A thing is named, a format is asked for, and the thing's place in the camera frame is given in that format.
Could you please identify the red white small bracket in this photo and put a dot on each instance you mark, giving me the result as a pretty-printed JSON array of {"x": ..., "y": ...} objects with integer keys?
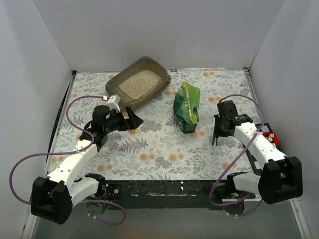
[{"x": 271, "y": 137}]

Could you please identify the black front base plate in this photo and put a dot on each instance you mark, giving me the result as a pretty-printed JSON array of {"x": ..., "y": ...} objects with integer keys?
[{"x": 160, "y": 194}]

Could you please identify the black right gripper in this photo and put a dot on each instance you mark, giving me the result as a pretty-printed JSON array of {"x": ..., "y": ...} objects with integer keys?
[{"x": 219, "y": 132}]

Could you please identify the black white checkerboard plate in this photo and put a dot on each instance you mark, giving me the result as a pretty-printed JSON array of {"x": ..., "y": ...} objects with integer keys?
[{"x": 261, "y": 151}]

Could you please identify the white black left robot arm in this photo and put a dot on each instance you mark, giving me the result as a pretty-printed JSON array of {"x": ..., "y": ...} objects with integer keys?
[{"x": 54, "y": 196}]

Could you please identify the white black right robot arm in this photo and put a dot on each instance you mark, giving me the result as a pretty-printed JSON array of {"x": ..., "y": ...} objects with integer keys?
[{"x": 281, "y": 176}]

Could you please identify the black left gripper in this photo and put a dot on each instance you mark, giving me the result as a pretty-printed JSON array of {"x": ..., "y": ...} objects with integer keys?
[{"x": 127, "y": 119}]

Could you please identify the brown plastic litter box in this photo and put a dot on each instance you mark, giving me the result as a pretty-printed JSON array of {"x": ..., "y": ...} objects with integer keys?
[{"x": 139, "y": 83}]

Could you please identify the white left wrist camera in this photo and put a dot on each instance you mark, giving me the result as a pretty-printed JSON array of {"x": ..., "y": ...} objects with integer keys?
[{"x": 113, "y": 103}]

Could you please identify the green litter bag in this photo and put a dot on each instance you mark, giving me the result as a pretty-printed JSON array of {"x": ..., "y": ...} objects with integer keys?
[{"x": 186, "y": 102}]

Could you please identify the floral patterned table mat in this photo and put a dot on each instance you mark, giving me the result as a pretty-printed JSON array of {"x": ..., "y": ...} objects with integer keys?
[{"x": 158, "y": 150}]

